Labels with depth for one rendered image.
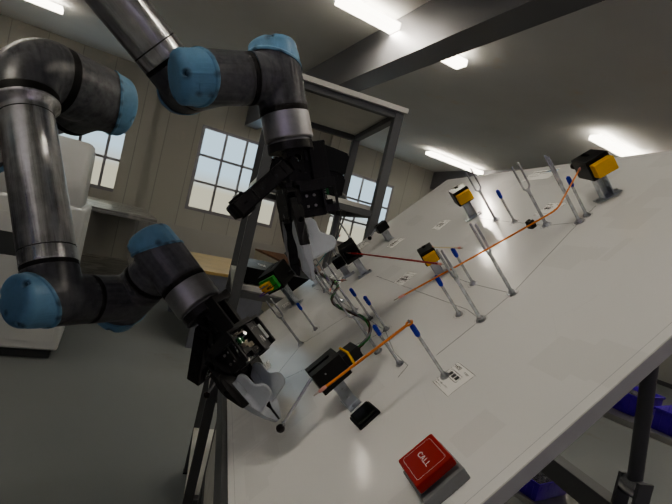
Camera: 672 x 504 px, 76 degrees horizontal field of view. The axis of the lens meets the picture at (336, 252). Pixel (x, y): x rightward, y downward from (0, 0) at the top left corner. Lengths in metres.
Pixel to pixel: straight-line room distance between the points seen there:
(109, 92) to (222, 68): 0.33
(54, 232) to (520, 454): 0.66
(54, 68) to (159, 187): 6.20
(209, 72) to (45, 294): 0.36
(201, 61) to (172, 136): 6.46
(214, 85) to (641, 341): 0.60
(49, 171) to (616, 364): 0.78
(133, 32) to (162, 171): 6.31
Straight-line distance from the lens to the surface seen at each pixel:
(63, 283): 0.70
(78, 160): 3.64
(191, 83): 0.63
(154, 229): 0.74
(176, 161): 7.06
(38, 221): 0.73
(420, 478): 0.52
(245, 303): 4.25
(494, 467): 0.54
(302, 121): 0.67
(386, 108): 1.74
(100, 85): 0.91
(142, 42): 0.75
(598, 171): 0.90
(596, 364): 0.59
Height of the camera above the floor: 1.32
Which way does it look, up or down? 2 degrees down
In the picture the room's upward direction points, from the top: 13 degrees clockwise
